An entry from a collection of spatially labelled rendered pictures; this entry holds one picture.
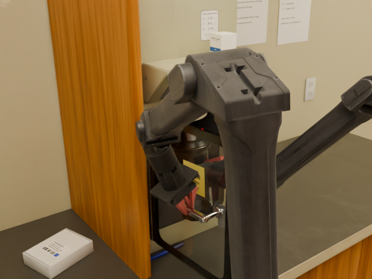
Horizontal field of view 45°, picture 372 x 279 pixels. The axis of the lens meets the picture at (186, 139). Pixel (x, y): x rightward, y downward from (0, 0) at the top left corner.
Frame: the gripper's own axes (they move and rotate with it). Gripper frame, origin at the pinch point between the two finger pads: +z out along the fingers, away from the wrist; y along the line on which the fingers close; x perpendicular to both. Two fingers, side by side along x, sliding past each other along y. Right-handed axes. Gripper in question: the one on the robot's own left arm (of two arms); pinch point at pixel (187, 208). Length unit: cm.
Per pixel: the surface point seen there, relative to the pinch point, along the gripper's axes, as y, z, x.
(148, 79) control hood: -14.4, -22.8, -19.0
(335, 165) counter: -80, 66, -21
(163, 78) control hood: -14.8, -24.6, -12.3
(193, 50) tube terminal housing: -31.8, -20.5, -21.0
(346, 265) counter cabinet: -39, 63, 10
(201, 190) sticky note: -5.3, -1.1, 0.1
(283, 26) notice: -107, 19, -58
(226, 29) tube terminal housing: -44, -20, -20
